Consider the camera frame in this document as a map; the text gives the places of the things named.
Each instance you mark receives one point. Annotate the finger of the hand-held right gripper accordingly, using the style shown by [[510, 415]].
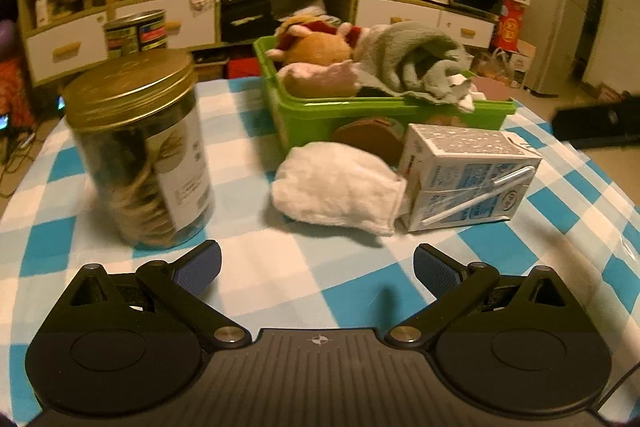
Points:
[[595, 125]]

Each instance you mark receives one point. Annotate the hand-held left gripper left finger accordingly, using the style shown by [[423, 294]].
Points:
[[197, 268]]

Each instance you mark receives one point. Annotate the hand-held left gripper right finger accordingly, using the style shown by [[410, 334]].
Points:
[[435, 270]]

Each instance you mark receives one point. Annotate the white fluffy cloth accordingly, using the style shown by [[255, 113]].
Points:
[[330, 187]]

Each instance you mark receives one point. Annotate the green plastic bin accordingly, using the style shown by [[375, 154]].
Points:
[[320, 117]]

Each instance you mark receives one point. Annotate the grey plush toy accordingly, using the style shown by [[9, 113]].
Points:
[[400, 52]]

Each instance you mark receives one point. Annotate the pink plush toy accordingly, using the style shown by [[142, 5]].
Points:
[[320, 79]]

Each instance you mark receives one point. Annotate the white plush with red outfit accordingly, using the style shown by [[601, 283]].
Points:
[[356, 36]]

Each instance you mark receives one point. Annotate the burger plush toy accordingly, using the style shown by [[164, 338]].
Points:
[[320, 49]]

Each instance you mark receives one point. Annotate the milk carton with straw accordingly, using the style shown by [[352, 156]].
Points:
[[450, 187]]

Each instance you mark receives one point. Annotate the blue white checkered tablecloth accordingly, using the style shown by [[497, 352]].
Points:
[[300, 267]]

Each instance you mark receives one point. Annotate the bag of oranges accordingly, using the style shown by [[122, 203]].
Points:
[[500, 69]]

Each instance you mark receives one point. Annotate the grey refrigerator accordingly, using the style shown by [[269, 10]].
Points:
[[555, 7]]

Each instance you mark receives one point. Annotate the red gift box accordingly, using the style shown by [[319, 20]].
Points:
[[510, 27]]

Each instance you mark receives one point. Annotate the cookie jar with gold lid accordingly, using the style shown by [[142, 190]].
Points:
[[140, 147]]

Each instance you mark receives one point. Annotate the brown round disc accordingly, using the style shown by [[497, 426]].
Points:
[[367, 142]]

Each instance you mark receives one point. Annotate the black box with gold print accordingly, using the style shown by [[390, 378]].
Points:
[[247, 17]]

